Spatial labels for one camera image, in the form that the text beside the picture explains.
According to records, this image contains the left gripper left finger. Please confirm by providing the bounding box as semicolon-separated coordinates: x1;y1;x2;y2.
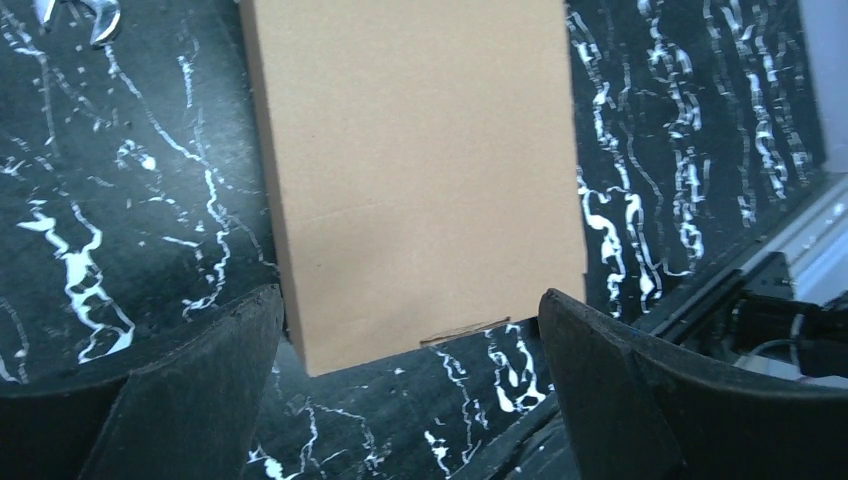
1;284;284;479

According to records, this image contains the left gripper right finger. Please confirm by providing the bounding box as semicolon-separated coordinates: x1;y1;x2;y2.
538;289;847;479

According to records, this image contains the brown cardboard box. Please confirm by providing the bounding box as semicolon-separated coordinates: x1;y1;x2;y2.
239;1;587;376

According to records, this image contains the silver wrench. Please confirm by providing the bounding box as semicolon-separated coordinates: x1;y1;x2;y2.
32;0;122;48

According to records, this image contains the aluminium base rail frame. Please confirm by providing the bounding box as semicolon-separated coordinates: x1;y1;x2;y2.
635;172;848;392

